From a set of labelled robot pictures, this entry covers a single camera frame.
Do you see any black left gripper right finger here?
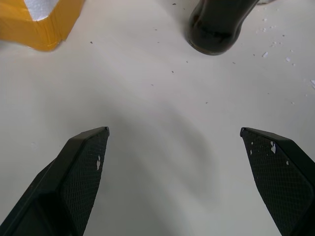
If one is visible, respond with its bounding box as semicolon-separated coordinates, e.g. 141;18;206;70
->
240;127;315;236

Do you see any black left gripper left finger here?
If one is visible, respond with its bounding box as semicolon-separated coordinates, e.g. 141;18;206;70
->
0;126;110;236

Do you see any yellow taped foam box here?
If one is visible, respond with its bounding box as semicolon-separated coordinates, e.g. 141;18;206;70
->
0;0;87;53

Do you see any dark glass bottle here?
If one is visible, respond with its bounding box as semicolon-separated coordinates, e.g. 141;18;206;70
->
187;0;260;56

